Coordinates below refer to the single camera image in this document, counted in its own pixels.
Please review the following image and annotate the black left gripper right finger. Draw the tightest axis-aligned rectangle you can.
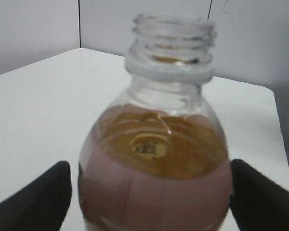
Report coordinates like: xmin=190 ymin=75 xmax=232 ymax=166
xmin=230 ymin=159 xmax=289 ymax=231

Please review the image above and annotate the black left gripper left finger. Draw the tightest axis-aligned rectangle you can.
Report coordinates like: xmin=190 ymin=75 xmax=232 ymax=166
xmin=0 ymin=161 xmax=72 ymax=231

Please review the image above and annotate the peach oolong tea bottle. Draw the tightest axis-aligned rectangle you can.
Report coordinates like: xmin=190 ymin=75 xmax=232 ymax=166
xmin=78 ymin=14 xmax=233 ymax=231

